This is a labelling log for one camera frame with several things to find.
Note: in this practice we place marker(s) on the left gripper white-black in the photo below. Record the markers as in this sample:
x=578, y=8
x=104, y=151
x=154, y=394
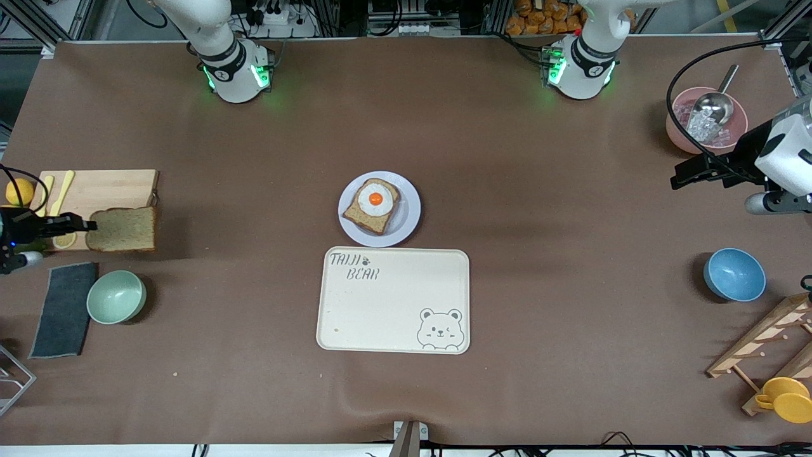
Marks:
x=746, y=152

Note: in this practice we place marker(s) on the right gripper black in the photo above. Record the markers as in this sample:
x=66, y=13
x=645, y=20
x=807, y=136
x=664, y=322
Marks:
x=19, y=228

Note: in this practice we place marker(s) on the plain brown bread slice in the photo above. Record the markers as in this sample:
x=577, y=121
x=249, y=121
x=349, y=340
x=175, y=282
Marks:
x=124, y=230

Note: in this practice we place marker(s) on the round white plate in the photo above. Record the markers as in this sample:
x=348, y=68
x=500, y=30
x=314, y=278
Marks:
x=406, y=212

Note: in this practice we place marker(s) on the fried egg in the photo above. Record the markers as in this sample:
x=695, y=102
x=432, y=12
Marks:
x=368, y=203

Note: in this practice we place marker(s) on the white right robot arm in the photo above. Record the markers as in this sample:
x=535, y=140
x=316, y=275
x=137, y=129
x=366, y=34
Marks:
x=235, y=73

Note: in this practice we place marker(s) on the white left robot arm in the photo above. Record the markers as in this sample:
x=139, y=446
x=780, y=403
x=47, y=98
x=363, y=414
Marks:
x=580, y=73

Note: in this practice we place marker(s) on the lemon slice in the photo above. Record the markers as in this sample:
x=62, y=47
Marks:
x=65, y=242

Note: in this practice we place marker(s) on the yellow plastic knife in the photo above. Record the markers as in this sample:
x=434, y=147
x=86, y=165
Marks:
x=63, y=190

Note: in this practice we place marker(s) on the clear ice cubes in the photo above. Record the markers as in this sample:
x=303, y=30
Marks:
x=704, y=132

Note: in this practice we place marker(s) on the yellow plastic fork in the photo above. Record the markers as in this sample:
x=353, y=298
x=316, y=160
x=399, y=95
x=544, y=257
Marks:
x=47, y=190

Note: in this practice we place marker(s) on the pink bowl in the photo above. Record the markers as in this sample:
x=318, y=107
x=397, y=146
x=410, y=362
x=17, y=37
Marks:
x=675, y=130

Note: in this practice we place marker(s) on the wooden cutting board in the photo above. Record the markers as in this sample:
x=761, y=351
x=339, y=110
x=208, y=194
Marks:
x=108, y=187

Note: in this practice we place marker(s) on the yellow lemon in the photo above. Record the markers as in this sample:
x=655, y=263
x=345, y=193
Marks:
x=19, y=190

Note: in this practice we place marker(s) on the metal scoop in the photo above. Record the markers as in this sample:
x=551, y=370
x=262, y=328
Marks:
x=712, y=108

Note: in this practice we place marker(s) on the light green bowl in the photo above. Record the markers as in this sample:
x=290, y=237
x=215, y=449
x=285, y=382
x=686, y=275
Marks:
x=116, y=297

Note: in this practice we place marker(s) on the dark grey cloth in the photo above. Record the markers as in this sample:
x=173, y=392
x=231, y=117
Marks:
x=63, y=311

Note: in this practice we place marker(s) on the blue bowl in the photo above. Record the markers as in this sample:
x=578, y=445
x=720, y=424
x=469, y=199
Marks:
x=734, y=276

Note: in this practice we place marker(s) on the wooden peg rack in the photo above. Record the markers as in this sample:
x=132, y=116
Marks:
x=767, y=333

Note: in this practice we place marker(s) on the yellow cup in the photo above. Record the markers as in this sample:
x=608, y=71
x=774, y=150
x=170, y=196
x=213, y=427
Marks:
x=790, y=401

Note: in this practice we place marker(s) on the white power strip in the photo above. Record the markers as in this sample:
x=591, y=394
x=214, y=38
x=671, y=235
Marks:
x=279, y=25

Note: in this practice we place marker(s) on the cream bear print tray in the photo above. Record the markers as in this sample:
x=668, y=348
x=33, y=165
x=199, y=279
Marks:
x=387, y=304

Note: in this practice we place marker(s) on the aluminium frame profile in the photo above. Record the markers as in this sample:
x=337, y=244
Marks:
x=771, y=42
x=49, y=49

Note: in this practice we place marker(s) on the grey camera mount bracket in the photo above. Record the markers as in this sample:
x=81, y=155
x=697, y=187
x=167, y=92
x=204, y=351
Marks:
x=409, y=438

